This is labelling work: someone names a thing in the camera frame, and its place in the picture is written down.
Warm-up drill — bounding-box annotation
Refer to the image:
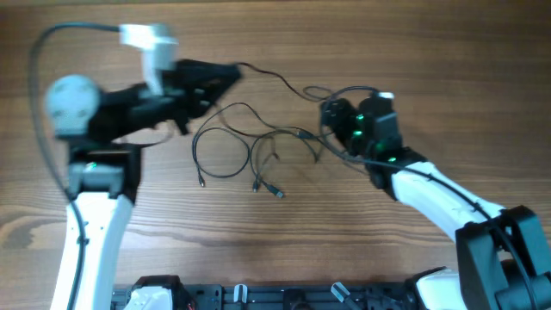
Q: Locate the left camera black cable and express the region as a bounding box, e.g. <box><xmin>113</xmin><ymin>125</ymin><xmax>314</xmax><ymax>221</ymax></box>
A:
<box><xmin>27</xmin><ymin>22</ymin><xmax>124</xmax><ymax>310</ymax></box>

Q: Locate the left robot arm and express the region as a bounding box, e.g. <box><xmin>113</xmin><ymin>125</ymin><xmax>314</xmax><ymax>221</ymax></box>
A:
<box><xmin>46</xmin><ymin>59</ymin><xmax>241</xmax><ymax>309</ymax></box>

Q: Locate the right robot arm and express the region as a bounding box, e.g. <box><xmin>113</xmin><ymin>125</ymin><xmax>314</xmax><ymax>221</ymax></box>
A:
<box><xmin>319</xmin><ymin>93</ymin><xmax>550</xmax><ymax>309</ymax></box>

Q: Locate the black usb cable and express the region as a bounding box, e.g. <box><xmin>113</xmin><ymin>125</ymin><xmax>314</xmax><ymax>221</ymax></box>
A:
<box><xmin>191</xmin><ymin>62</ymin><xmax>341</xmax><ymax>200</ymax></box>

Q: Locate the right camera black cable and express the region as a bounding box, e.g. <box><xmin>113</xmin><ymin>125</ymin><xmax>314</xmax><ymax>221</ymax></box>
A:
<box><xmin>318</xmin><ymin>84</ymin><xmax>539</xmax><ymax>310</ymax></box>

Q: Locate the camera black cable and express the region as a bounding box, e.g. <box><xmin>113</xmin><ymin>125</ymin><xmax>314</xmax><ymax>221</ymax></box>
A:
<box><xmin>318</xmin><ymin>84</ymin><xmax>539</xmax><ymax>310</ymax></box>
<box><xmin>27</xmin><ymin>22</ymin><xmax>124</xmax><ymax>310</ymax></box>

